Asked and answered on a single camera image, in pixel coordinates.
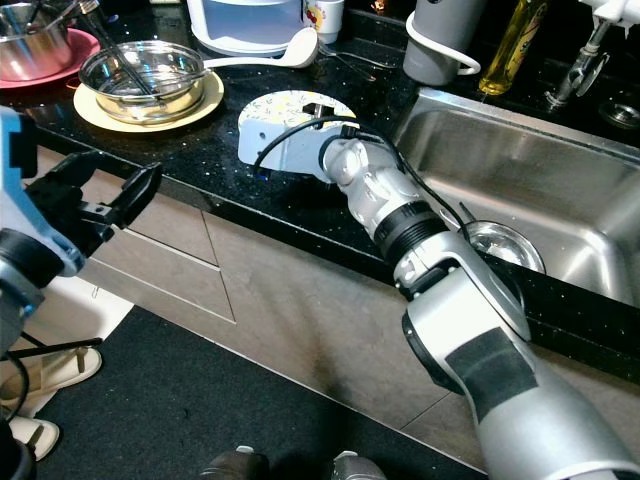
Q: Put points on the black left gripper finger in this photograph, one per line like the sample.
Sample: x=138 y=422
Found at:
x=145 y=198
x=82 y=172

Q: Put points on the floral white plate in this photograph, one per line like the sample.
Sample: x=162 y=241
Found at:
x=280 y=105

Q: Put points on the stainless steel bowl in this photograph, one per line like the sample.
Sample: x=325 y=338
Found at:
x=175 y=95
x=505 y=248

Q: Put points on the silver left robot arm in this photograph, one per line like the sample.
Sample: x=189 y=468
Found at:
x=15 y=300

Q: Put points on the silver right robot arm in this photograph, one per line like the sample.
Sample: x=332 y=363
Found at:
x=470 y=330

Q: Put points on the steel kitchen faucet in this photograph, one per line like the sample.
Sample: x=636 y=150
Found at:
x=585 y=65

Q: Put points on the white plastic ladle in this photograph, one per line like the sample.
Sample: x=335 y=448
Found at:
x=295 y=47

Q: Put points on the white printed mug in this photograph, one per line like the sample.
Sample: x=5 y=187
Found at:
x=325 y=20

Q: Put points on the pink plate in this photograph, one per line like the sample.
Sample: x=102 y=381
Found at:
x=82 y=65

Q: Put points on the pale yellow plate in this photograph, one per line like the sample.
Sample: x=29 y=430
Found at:
x=210 y=105

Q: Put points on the white stacked food container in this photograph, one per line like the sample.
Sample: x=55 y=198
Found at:
x=245 y=25

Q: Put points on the black chopstick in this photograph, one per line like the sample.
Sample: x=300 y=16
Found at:
x=125 y=51

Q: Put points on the steel pot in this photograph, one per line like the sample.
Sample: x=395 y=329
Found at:
x=35 y=50

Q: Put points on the beige slipper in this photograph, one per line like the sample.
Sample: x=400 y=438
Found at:
x=35 y=438
x=60 y=370

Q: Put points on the beige cabinet front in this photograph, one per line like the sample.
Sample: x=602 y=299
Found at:
x=260 y=330

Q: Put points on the yellow oil bottle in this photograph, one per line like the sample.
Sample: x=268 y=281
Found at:
x=510 y=55

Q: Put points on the stainless steel sink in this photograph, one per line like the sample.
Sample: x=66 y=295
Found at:
x=540 y=160

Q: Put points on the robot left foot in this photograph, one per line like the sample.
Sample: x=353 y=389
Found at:
x=235 y=466

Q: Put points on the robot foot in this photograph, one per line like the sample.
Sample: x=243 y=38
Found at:
x=360 y=467
x=235 y=466

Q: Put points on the round steel counter fitting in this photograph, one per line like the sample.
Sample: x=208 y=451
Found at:
x=620 y=115

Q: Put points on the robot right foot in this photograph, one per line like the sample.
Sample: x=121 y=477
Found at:
x=360 y=467

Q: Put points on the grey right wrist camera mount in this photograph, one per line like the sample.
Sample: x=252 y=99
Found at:
x=285 y=155

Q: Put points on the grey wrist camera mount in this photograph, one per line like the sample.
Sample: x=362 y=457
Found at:
x=20 y=170
x=285 y=155

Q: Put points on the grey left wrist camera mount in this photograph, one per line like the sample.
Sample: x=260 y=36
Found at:
x=20 y=170

